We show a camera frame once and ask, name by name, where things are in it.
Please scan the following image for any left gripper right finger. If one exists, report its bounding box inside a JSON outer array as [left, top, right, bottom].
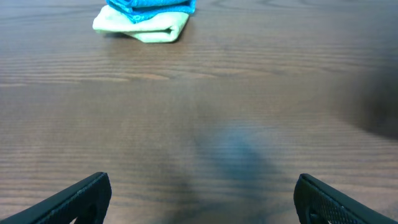
[[294, 174, 397, 224]]

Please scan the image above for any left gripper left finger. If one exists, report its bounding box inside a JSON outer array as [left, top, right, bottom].
[[1, 172, 112, 224]]

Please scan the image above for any green folded cloth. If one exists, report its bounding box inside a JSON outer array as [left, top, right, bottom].
[[92, 6, 189, 43]]

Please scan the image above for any blue folded cloth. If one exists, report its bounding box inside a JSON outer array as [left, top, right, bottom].
[[106, 0, 197, 24]]

